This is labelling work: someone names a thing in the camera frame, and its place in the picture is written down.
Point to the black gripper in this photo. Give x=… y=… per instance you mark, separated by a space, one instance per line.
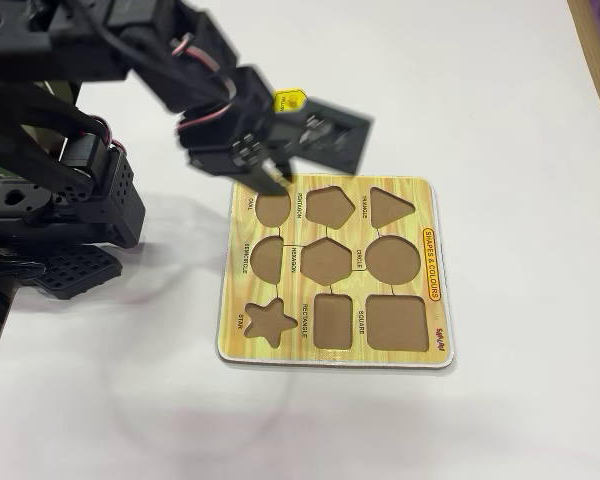
x=244 y=152

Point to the yellow pentagon puzzle piece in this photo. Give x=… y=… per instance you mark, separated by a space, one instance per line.
x=284 y=102

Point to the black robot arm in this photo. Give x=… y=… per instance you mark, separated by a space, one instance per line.
x=55 y=35

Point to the wooden shape puzzle board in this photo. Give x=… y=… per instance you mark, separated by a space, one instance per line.
x=360 y=285

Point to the black grid base plate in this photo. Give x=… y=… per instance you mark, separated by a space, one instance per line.
x=75 y=270

